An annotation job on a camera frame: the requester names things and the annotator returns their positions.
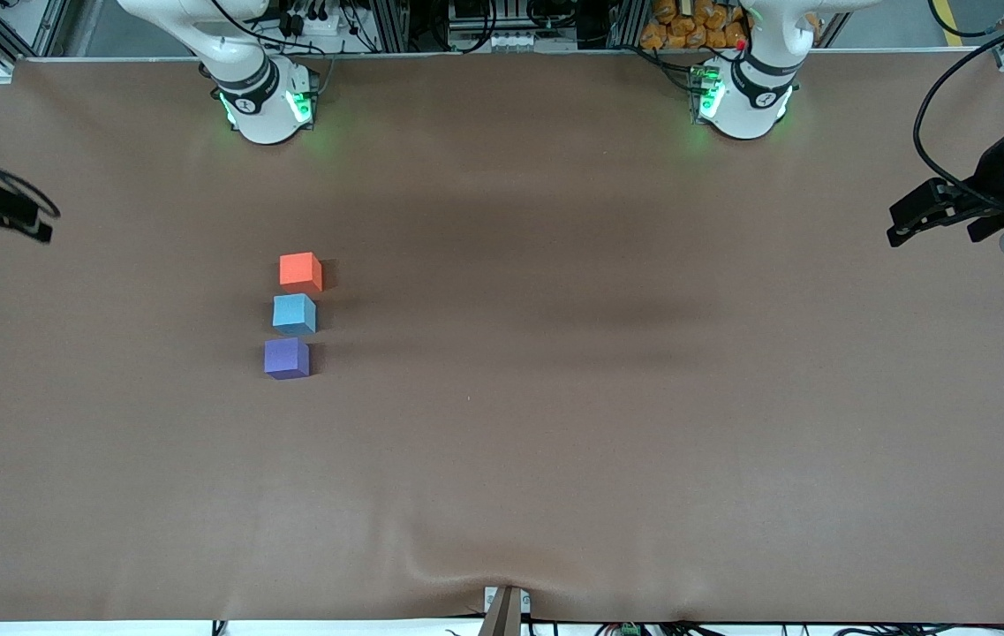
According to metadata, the blue foam cube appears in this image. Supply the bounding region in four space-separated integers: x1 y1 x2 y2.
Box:
272 293 318 336

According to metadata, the orange foam cube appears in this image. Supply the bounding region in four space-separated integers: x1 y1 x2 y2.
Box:
279 252 324 294

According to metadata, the purple foam cube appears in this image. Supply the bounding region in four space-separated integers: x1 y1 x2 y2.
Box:
264 337 311 381

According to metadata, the orange packets pile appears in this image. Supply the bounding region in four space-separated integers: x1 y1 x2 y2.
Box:
640 0 754 50

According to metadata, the white power strip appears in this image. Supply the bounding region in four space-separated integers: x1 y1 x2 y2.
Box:
285 0 363 41

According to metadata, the grey electrical unit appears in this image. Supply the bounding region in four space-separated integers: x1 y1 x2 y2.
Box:
447 0 547 52

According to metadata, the brown table cover sheet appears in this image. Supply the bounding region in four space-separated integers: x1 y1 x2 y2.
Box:
0 49 1004 624

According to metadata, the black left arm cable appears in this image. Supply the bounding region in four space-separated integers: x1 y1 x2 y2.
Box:
912 0 1004 208

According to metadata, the silver metal bracket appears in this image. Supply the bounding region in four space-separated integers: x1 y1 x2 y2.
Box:
482 585 532 636

